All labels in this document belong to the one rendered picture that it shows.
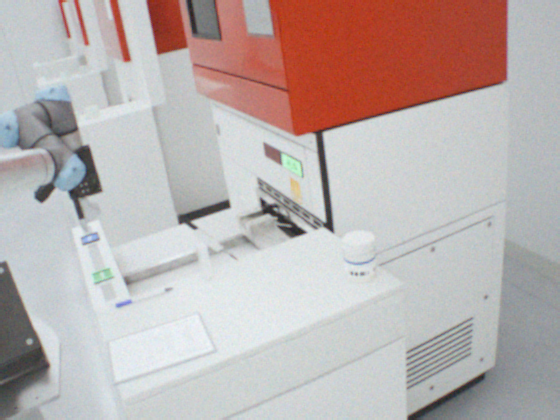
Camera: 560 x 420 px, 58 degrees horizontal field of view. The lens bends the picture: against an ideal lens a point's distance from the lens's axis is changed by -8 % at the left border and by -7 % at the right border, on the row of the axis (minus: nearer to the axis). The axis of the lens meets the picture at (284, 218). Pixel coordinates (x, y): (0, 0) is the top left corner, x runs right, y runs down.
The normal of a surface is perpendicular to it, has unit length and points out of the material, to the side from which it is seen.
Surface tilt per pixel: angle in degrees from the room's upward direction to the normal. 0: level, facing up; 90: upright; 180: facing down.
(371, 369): 90
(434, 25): 90
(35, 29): 90
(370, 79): 90
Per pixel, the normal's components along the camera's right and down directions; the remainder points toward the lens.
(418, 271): 0.44, 0.33
